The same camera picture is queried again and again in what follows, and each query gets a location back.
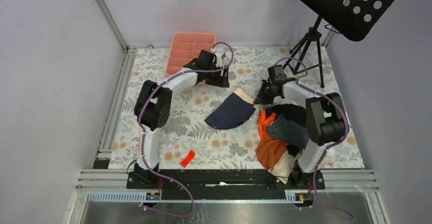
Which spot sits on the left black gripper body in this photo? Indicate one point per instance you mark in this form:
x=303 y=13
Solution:
x=214 y=78

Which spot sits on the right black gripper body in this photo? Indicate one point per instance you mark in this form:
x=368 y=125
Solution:
x=266 y=94

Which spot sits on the navy underwear beige waistband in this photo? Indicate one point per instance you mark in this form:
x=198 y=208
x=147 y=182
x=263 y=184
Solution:
x=236 y=109

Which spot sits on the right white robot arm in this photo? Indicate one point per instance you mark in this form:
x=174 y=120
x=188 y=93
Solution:
x=325 y=121

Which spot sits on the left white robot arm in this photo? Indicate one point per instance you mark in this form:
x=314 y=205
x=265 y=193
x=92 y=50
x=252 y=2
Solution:
x=153 y=104

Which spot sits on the pink divided organizer tray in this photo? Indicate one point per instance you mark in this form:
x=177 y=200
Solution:
x=186 y=46

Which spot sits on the black garment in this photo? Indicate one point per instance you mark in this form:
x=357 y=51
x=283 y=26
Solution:
x=295 y=111

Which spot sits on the orange garment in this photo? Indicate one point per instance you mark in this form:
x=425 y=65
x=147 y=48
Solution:
x=269 y=150

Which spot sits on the white cream garment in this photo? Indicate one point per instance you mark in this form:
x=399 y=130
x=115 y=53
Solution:
x=283 y=168

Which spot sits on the floral table mat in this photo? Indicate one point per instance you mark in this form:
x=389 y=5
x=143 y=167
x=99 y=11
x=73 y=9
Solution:
x=186 y=129

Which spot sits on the small red plastic piece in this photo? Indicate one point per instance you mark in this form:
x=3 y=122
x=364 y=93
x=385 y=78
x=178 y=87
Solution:
x=186 y=161

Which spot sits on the black music stand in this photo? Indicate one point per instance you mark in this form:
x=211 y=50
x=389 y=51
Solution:
x=332 y=16

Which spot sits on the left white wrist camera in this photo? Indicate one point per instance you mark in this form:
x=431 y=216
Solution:
x=219 y=57

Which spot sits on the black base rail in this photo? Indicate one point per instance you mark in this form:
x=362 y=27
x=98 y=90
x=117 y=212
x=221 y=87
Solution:
x=221 y=185

